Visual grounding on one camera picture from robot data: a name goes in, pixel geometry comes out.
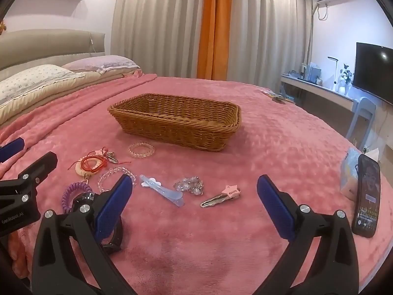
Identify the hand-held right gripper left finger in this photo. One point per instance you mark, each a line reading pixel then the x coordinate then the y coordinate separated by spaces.
pixel 113 204

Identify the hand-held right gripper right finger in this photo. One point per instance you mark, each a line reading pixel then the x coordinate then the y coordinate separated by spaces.
pixel 276 209

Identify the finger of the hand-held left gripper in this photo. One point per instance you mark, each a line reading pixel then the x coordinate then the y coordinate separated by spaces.
pixel 40 166
pixel 12 152

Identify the black hair accessory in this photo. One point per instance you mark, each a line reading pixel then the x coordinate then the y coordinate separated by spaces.
pixel 115 242

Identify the pink star hair clip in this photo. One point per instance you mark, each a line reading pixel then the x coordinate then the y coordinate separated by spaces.
pixel 228 191

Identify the light blue hair clip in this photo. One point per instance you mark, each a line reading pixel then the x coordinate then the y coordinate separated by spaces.
pixel 162 190

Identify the small clear hair clip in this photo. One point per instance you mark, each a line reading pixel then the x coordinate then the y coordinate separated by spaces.
pixel 188 186

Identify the brown wicker basket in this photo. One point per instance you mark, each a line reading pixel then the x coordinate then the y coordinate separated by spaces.
pixel 172 123

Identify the pink fleece blanket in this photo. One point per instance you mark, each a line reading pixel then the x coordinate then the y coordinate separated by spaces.
pixel 276 147

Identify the beige folded quilt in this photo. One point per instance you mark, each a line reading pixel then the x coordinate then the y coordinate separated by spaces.
pixel 52 93

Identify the white floral pillow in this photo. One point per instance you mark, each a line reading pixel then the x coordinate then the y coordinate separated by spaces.
pixel 33 78

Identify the light blue tissue pack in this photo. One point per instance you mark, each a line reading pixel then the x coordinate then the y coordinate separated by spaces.
pixel 348 175

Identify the black smartphone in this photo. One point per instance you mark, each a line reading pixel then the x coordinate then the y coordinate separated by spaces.
pixel 367 195

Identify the beige padded headboard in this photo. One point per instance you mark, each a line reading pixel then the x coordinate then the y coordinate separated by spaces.
pixel 46 44

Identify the lavender pillow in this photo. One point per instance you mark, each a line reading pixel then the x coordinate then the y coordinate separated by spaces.
pixel 101 63

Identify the white long desk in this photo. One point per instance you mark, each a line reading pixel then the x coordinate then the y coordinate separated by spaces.
pixel 322 93

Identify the light blue chair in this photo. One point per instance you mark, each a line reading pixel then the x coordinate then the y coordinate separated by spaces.
pixel 363 110

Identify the stack of books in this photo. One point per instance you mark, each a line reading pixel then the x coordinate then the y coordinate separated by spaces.
pixel 313 72

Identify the white desk lamp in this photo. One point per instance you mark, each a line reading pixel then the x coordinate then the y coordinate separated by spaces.
pixel 335 73

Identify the white flower vase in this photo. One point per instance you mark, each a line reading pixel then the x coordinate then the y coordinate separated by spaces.
pixel 347 78

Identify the beige curtain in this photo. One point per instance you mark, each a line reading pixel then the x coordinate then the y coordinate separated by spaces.
pixel 270 33
pixel 156 27

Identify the orange curtain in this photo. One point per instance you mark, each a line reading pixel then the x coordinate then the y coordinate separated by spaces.
pixel 215 27

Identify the black wall television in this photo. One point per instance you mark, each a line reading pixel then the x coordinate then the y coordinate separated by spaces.
pixel 373 73

